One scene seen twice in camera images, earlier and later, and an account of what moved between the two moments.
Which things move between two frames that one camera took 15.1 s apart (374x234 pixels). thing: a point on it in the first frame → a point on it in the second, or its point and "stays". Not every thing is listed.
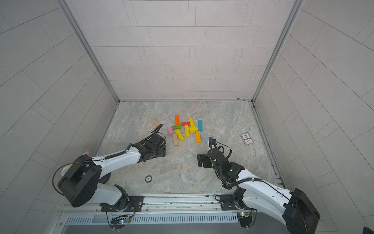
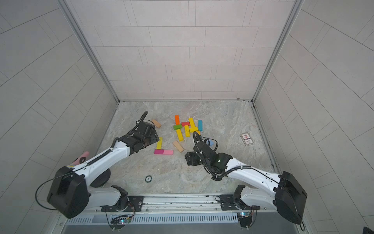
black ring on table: [148, 178] stays
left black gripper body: [160, 152] → [153, 138]
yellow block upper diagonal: [192, 122] stays
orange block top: [177, 120] stays
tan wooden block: [175, 139] → [178, 146]
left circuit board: [119, 222] stays
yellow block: [179, 134] stays
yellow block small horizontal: [194, 129] stays
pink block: [170, 130] → [169, 152]
